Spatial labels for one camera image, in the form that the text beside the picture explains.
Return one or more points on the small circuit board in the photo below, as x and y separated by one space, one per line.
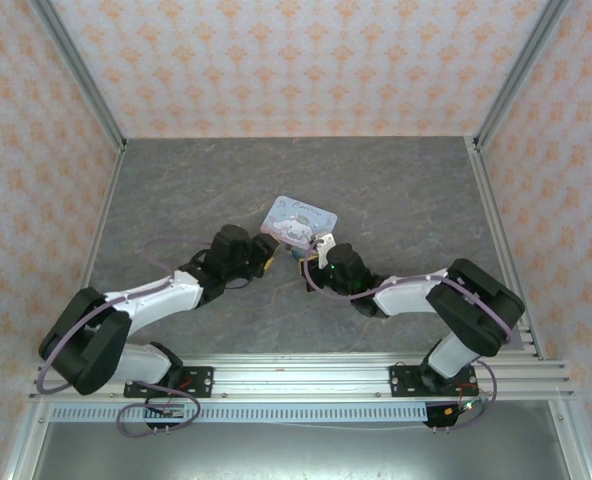
468 406
168 411

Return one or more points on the aluminium side frame rail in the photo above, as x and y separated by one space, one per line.
501 240
103 220

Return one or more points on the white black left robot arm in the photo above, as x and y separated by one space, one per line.
161 295

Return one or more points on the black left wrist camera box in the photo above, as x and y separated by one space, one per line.
267 246

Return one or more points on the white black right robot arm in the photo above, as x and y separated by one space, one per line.
471 305

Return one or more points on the aluminium frame corner post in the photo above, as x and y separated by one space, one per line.
76 65
521 65

